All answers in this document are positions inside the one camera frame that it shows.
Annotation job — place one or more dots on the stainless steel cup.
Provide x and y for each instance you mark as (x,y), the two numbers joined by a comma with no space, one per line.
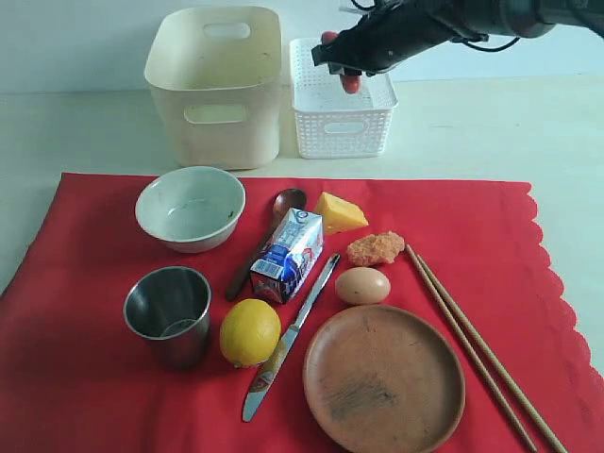
(169,308)

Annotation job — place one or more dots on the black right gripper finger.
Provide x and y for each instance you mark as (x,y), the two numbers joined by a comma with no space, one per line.
(341,52)

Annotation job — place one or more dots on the wooden chopstick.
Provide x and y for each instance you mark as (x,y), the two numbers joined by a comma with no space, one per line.
(479,366)
(471,332)

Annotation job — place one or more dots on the red table cloth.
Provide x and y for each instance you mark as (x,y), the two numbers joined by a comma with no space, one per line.
(74,378)

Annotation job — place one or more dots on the large cream plastic bin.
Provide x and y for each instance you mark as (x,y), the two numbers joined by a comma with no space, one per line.
(214,76)

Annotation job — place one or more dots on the brown egg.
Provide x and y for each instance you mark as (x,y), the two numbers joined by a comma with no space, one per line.
(362,286)

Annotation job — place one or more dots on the red sausage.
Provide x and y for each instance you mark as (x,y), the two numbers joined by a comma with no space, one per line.
(350,83)

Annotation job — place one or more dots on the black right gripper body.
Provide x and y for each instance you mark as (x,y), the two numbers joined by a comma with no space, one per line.
(393,31)

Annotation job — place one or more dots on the blue white milk carton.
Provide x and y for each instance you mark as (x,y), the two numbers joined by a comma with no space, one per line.
(287,257)

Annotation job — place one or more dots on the brown wooden plate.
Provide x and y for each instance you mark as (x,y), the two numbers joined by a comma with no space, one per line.
(381,379)

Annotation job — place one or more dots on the white ceramic bowl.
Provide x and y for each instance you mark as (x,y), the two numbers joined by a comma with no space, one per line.
(191,210)

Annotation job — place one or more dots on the right wooden chopstick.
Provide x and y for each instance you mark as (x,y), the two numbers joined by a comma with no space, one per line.
(471,332)

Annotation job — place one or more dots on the yellow lemon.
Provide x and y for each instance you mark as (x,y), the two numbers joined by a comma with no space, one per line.
(249,333)

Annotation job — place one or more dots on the left wooden chopstick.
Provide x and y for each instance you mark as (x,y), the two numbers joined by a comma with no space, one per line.
(479,366)

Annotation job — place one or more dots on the steel table knife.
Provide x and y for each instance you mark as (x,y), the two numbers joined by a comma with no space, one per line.
(265,377)

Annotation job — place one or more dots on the small white perforated basket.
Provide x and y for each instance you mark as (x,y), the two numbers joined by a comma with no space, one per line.
(331,123)

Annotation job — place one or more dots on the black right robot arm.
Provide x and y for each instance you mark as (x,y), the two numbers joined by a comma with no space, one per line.
(528,19)

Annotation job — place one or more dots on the yellow cheese wedge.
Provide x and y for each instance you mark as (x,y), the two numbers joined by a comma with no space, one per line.
(339,215)

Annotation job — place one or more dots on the dark wooden spoon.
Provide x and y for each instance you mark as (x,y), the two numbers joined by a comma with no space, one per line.
(285,200)

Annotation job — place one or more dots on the orange fried chicken piece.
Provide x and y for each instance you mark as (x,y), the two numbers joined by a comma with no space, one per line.
(375,249)

